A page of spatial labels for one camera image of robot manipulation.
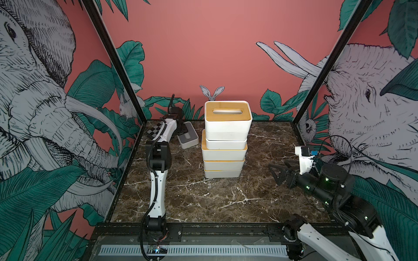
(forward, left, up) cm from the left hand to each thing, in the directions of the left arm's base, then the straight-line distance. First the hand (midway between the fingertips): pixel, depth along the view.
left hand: (182, 129), depth 107 cm
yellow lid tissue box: (-32, -19, -2) cm, 37 cm away
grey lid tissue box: (-4, -4, -5) cm, 7 cm away
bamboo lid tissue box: (-32, -23, +17) cm, 43 cm away
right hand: (-43, -42, +29) cm, 66 cm away
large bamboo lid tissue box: (-33, -25, +10) cm, 42 cm away
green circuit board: (-65, +8, -5) cm, 66 cm away
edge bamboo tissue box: (-32, -16, +21) cm, 42 cm away
